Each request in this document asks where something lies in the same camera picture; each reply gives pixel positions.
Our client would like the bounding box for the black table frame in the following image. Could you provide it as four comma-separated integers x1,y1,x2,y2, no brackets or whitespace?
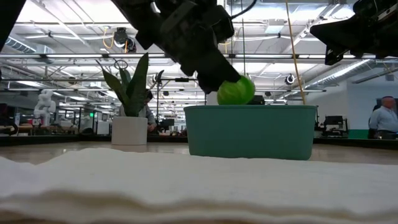
0,136,398,151

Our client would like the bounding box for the green panel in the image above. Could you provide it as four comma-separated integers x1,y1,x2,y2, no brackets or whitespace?
347,129,371,141

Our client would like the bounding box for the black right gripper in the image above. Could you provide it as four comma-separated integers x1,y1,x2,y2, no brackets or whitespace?
310,0,398,66

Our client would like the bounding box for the white humanoid robot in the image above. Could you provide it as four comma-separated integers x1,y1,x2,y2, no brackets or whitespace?
33,90,57,127

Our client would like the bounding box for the black office chair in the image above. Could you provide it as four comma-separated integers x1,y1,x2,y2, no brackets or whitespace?
320,115,349,139

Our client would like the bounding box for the yellow cable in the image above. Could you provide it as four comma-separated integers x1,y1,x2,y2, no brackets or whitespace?
285,0,307,106

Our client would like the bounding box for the black monitor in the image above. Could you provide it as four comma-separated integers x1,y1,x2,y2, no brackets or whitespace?
248,95,266,106

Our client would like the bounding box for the person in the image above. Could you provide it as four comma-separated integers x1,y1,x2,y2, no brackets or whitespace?
119,89,157,133
368,96,398,140

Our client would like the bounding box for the white plant pot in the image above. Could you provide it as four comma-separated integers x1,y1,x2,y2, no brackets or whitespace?
111,116,149,146

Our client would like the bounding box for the green toy cabbage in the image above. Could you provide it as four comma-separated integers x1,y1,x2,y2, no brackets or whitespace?
216,75,256,106

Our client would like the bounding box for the green snake plant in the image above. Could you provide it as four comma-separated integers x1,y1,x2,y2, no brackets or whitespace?
95,52,165,118

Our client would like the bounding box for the white folded cloth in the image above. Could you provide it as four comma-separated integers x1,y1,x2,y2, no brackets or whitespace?
0,147,398,224

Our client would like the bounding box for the teal plastic container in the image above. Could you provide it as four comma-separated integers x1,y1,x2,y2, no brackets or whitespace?
183,105,318,162

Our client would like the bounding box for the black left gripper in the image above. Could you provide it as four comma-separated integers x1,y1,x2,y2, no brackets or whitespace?
149,0,242,95

